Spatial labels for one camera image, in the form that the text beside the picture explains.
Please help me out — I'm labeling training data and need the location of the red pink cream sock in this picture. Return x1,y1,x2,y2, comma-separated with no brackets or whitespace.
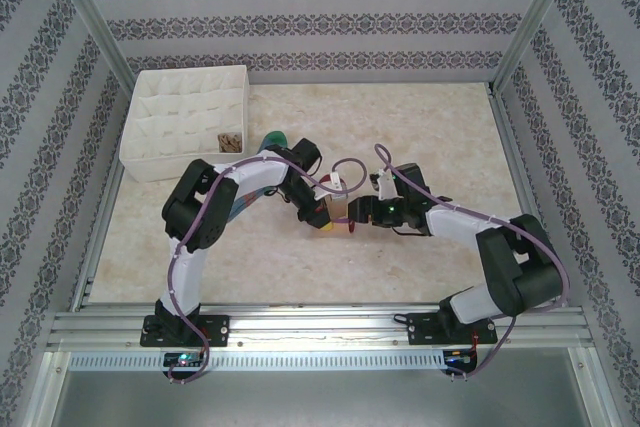
325,196,358,236

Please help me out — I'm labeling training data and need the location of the grey-blue sock orange cuff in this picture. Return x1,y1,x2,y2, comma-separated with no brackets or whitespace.
229,130,290,221

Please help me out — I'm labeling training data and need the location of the brown beige argyle sock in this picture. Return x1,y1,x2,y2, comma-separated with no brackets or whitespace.
217,132,244,154

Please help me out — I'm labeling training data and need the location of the white divided organizer box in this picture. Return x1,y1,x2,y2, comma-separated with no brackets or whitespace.
118,65,251,184

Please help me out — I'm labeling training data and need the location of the small controller board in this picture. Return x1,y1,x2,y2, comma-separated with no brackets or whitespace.
442,349,479,366
162,352,206,368

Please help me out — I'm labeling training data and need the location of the grey metal shelf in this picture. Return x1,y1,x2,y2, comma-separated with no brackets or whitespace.
34,349,611,427

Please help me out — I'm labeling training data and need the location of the aluminium mounting rail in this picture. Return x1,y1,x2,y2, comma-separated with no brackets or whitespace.
47,302,594,349

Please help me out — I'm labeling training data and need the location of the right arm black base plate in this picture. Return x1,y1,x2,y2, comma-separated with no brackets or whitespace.
407,311,499,347

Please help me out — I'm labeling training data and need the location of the aluminium side rail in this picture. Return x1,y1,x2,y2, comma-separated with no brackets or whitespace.
488,86,572,308
69,86,146,311

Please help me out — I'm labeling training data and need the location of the slotted metal cable duct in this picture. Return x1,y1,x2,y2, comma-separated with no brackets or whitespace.
67,350,447,370

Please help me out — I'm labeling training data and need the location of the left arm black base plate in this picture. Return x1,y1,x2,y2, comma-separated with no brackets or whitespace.
139,314,230,348

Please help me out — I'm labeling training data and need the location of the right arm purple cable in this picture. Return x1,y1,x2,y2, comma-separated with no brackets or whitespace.
372,144,571,383

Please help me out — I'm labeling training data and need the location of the aluminium frame post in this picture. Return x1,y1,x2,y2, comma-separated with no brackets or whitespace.
490,0,590,96
47,0,146,98

